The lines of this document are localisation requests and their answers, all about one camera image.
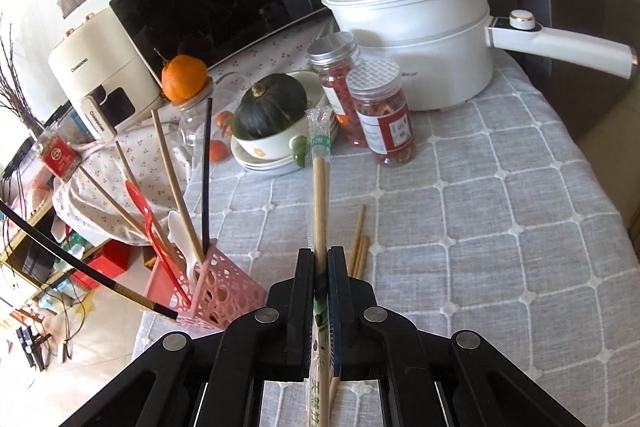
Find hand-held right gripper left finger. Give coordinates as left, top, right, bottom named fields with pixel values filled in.
left=82, top=247, right=318, bottom=427

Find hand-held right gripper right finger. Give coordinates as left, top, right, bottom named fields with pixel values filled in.
left=327, top=246, right=588, bottom=427

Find plastic wooden chopstick pair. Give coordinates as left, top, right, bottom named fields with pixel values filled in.
left=300, top=106, right=346, bottom=427

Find pink perforated utensil holder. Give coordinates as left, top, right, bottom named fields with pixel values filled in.
left=144, top=238, right=268, bottom=333

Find white plastic spoon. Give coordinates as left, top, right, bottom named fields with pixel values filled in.
left=167, top=209, right=201, bottom=268

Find black chopstick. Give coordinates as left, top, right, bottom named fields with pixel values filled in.
left=0, top=199, right=180, bottom=322
left=201, top=97, right=215, bottom=258

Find red plastic spoon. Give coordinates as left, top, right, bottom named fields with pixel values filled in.
left=125, top=181, right=193, bottom=308

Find white plate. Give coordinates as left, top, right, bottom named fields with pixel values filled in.
left=231, top=139, right=311, bottom=170
left=230, top=147, right=313, bottom=176

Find white flower-print bowl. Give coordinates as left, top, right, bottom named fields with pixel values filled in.
left=234, top=71, right=331, bottom=170

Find dark green squash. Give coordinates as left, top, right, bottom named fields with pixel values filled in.
left=232, top=74, right=308, bottom=140

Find white lid dried fruit jar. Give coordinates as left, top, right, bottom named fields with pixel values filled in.
left=346, top=62, right=417, bottom=168

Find clear glass jar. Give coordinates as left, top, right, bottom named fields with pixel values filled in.
left=172, top=79, right=236, bottom=188

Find red box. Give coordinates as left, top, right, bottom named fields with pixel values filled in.
left=72, top=239, right=136, bottom=290

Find silver lid dried fruit jar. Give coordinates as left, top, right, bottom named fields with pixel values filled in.
left=306, top=33, right=362, bottom=148

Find orange fruit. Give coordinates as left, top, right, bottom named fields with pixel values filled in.
left=161, top=55, right=208, bottom=104

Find white electric cooking pot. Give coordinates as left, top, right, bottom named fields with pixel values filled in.
left=321, top=0, right=640, bottom=112

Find red label clear tin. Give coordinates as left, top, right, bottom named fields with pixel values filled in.
left=35, top=132, right=83, bottom=180

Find low wooden shelf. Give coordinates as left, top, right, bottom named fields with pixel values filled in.
left=0, top=202, right=68, bottom=308

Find white air fryer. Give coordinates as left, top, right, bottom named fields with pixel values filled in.
left=48, top=7, right=168, bottom=140

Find dry bare branches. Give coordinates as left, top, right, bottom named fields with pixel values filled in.
left=0, top=22, right=46, bottom=142

